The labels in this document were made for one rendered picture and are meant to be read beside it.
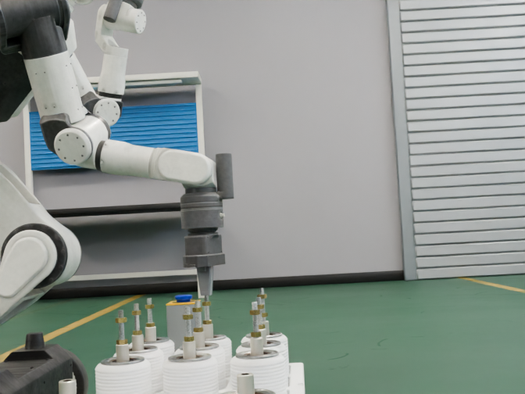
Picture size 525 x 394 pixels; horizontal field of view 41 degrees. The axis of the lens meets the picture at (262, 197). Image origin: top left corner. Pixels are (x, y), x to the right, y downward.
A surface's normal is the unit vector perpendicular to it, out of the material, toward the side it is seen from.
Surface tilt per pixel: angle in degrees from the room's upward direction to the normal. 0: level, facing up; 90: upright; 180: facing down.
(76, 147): 114
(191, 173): 90
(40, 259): 90
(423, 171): 90
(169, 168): 90
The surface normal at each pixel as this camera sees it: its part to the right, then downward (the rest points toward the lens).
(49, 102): -0.15, 0.36
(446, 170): -0.01, -0.05
